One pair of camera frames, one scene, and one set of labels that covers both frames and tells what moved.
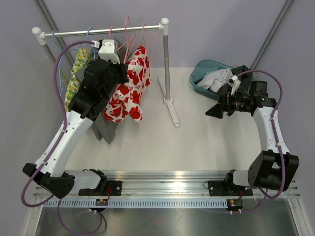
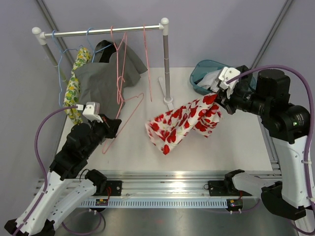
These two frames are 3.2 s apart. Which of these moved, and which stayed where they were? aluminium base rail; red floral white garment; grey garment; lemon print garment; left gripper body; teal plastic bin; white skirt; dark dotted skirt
Moved: left gripper body; grey garment; red floral white garment
Stayed: aluminium base rail; dark dotted skirt; white skirt; teal plastic bin; lemon print garment
